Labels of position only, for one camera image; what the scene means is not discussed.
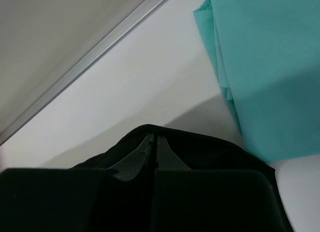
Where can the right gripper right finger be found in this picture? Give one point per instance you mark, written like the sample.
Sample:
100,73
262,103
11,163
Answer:
166,158

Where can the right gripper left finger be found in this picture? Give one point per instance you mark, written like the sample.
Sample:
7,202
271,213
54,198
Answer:
131,165

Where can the black t shirt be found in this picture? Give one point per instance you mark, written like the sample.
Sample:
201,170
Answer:
227,189

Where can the folded teal t shirt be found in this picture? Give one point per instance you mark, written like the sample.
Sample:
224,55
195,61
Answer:
266,58

